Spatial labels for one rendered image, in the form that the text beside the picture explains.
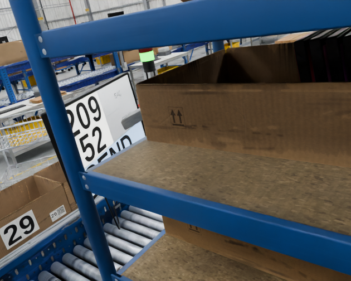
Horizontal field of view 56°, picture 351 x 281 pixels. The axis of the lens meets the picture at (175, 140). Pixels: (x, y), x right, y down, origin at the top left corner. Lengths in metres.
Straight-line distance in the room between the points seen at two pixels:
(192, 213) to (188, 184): 0.05
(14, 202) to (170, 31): 1.74
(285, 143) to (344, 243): 0.17
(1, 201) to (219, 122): 1.59
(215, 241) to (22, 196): 1.51
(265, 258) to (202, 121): 0.23
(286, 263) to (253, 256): 0.05
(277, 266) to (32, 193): 1.63
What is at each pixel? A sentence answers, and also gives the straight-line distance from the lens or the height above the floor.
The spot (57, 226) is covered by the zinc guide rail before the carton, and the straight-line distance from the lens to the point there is 1.74.
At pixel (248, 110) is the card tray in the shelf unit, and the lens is 0.44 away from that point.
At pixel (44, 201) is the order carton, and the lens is 1.71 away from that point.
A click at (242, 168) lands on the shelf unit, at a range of 0.43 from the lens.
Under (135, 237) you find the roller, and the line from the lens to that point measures 1.71.
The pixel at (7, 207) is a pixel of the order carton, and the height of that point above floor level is 0.95.
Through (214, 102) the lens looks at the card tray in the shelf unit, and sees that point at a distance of 0.46.
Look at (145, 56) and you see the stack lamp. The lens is 1.21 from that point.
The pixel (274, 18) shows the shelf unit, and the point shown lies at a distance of 0.26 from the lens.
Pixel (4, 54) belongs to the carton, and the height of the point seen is 1.54.
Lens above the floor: 1.74
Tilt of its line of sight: 21 degrees down
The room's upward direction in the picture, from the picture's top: 11 degrees counter-clockwise
